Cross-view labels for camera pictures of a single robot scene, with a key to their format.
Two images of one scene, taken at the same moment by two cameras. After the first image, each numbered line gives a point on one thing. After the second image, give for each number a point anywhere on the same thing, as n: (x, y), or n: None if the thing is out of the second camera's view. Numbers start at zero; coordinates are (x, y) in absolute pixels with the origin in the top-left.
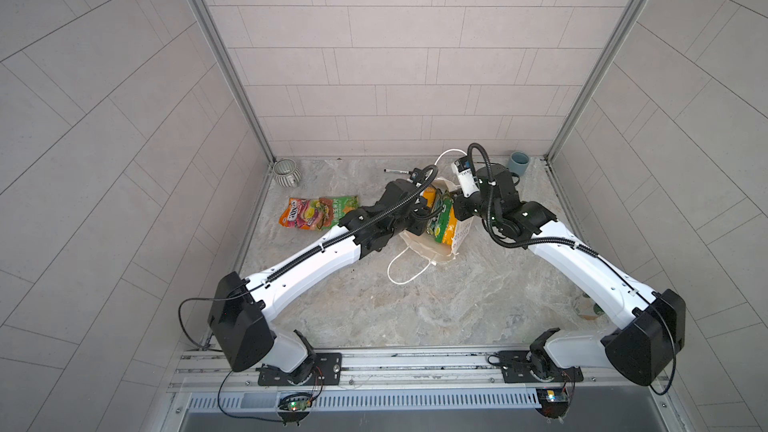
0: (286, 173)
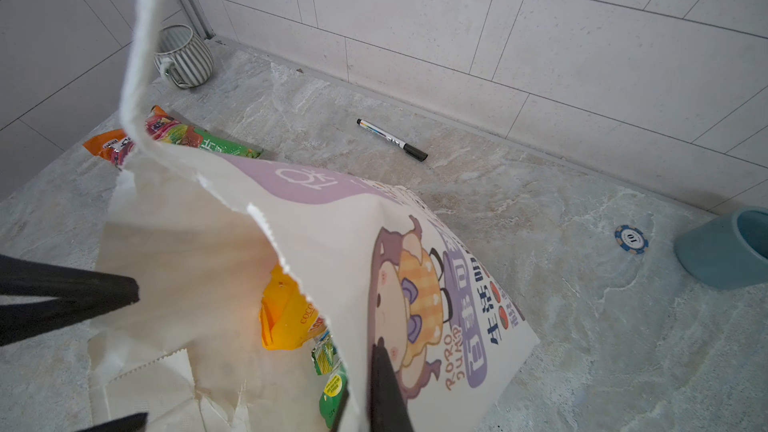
0: (184, 57)
